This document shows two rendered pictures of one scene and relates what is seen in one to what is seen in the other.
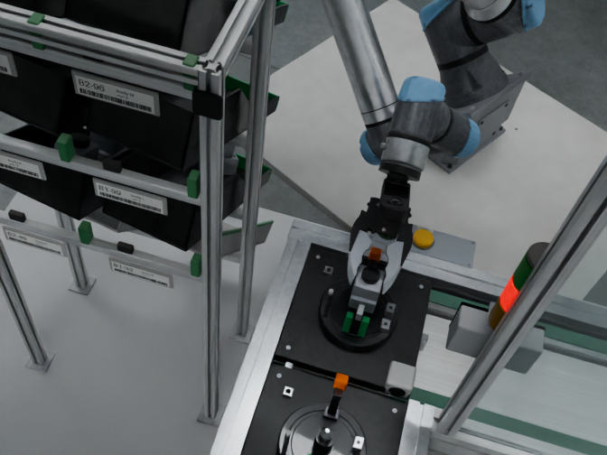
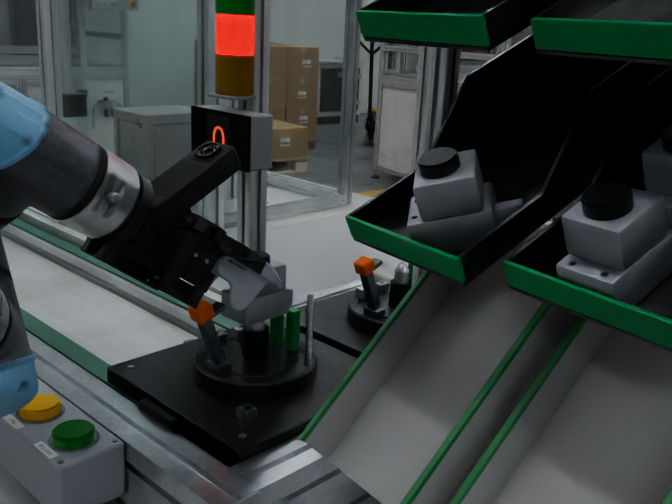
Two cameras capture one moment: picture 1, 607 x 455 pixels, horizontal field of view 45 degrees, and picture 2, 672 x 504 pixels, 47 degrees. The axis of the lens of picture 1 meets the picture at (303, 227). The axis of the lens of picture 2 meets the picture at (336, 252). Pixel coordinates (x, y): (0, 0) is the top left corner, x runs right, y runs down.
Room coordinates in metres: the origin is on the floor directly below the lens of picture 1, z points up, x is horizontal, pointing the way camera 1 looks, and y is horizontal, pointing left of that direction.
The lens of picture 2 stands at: (1.28, 0.42, 1.36)
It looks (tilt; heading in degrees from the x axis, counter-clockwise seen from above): 17 degrees down; 216
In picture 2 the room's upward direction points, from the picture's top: 3 degrees clockwise
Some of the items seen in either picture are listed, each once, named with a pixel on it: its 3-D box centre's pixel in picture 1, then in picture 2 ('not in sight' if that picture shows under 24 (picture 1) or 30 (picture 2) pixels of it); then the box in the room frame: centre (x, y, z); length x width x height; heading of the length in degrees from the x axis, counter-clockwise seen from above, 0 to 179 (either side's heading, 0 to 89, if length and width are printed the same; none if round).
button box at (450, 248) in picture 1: (419, 248); (42, 437); (0.88, -0.24, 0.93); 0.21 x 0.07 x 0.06; 82
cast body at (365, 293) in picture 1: (366, 289); (262, 282); (0.67, -0.12, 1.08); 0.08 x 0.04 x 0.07; 172
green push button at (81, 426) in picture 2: not in sight; (73, 437); (0.89, -0.17, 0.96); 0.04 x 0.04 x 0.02
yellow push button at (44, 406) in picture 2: (423, 239); (40, 410); (0.88, -0.24, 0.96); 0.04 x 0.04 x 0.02
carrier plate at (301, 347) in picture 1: (356, 318); (255, 379); (0.68, -0.12, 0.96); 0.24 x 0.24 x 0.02; 82
